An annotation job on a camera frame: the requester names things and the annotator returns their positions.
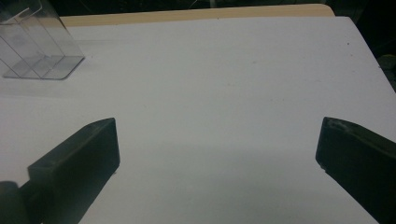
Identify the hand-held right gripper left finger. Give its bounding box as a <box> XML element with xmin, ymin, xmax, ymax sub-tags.
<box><xmin>19</xmin><ymin>117</ymin><xmax>121</xmax><ymax>224</ymax></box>

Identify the clear acrylic display stand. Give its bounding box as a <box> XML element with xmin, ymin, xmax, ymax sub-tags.
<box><xmin>0</xmin><ymin>0</ymin><xmax>86</xmax><ymax>81</ymax></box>

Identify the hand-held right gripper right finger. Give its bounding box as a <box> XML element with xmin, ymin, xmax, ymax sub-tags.
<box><xmin>315</xmin><ymin>117</ymin><xmax>396</xmax><ymax>224</ymax></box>

